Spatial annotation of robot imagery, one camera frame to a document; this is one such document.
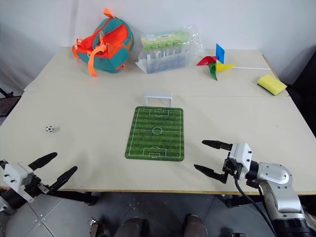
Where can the small metallic bracket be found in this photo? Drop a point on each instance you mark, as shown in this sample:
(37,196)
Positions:
(95,227)

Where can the black metal stand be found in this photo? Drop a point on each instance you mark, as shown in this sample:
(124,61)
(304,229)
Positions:
(8,102)

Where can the black table frame leg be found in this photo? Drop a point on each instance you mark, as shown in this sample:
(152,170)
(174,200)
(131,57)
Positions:
(240,200)
(74,196)

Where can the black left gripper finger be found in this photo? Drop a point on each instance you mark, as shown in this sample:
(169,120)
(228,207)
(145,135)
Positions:
(64,176)
(43,159)

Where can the white miniature goal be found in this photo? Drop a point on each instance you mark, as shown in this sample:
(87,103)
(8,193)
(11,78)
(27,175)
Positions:
(158,95)

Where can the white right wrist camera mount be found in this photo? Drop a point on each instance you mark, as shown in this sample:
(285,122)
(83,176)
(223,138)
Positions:
(243,154)

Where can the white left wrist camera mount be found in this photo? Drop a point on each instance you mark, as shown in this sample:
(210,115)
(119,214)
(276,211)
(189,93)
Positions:
(16,176)

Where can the dark rounded shape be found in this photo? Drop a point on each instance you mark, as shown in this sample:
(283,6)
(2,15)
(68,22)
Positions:
(134,227)
(195,225)

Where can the tiny soccer ball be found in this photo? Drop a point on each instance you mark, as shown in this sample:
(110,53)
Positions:
(49,129)

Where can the colourful paper pinwheel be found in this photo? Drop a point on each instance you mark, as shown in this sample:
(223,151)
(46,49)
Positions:
(214,64)

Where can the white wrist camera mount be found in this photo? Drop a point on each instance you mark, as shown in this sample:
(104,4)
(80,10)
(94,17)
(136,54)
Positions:
(243,154)
(16,176)

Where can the green soccer field mat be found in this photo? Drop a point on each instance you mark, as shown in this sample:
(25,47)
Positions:
(155,133)

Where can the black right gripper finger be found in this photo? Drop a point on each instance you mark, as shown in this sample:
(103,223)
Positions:
(212,173)
(217,144)

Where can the bagged green-capped test tube box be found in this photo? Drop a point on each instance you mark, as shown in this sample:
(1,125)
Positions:
(165,49)

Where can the yellow sponge with dark base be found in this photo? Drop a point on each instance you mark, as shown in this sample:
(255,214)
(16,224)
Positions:
(271,84)

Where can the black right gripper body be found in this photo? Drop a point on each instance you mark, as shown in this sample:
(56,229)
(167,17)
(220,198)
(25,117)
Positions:
(233,169)

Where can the teal and orange backpack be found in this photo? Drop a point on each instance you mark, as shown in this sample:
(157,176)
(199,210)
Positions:
(106,47)

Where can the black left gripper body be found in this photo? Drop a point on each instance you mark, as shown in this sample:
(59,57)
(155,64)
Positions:
(36,187)

